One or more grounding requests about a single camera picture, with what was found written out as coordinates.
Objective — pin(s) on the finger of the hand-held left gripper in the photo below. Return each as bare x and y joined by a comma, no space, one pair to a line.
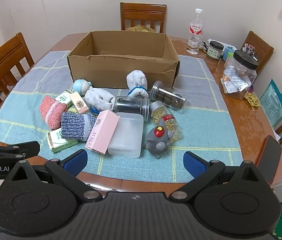
10,147

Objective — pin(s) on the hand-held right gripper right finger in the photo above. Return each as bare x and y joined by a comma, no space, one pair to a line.
194,165

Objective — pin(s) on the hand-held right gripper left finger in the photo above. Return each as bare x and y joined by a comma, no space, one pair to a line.
75,161

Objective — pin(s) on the green and white box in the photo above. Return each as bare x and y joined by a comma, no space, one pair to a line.
64,100
60,143

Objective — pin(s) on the blue knitted cloth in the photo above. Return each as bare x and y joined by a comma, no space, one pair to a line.
77,125

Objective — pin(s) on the pink carton box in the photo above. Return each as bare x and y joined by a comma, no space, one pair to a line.
102,135

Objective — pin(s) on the grey toy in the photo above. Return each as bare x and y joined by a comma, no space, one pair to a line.
157,140

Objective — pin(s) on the yellow card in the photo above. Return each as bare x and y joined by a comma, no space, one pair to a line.
72,110

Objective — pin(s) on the pink knitted cloth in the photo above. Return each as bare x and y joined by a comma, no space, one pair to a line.
52,111

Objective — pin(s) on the bottle of yellow capsules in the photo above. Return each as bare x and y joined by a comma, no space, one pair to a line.
166,117

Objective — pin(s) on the small beige box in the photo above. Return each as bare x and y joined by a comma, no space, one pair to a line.
79,102

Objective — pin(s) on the white blue-striped sock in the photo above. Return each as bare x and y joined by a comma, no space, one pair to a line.
137,80
98,98

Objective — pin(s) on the clear jar brown contents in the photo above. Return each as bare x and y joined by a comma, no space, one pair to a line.
168,97

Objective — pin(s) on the light blue round toy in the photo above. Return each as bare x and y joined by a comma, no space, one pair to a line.
80,86

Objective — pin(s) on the clear jar dark contents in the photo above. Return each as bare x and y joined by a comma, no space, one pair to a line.
131,107

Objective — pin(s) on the brown cardboard box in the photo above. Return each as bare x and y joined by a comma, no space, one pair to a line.
121,70

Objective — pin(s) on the blue checked table cloth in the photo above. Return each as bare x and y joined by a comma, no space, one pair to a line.
201,120

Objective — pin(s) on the black phone orange case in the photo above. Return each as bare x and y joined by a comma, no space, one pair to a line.
272,160

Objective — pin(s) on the gold ornament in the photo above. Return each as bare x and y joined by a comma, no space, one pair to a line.
252,100

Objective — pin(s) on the silver blister packs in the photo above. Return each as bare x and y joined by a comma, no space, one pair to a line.
231,86

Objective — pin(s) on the teal packet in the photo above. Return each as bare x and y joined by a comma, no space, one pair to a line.
272,103

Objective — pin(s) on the large clear jar black lid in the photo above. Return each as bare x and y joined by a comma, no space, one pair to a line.
243,77

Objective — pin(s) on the container with green lid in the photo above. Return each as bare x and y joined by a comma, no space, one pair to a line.
229,58

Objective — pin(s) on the small jar black lid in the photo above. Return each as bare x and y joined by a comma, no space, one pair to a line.
215,52

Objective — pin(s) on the blue container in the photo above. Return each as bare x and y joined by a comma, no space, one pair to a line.
229,49

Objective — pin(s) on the clear water bottle red label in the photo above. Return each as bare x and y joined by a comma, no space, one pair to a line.
194,40

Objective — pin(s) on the holder of pens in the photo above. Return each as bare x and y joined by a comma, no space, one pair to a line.
249,50

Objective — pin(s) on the yellow cloth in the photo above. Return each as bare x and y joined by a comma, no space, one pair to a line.
139,28

